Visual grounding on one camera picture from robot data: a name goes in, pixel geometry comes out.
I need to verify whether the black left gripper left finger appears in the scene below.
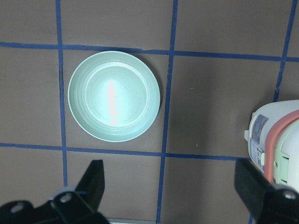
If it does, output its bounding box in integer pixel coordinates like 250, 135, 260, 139
0, 160, 108, 224

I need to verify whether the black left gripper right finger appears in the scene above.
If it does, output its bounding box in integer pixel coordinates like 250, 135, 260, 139
234, 159, 299, 224

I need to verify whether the white rice cooker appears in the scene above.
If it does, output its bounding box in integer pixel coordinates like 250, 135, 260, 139
244, 100, 299, 190

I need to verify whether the green plate near right base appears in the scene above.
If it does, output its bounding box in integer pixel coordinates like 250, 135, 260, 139
67, 51, 161, 142

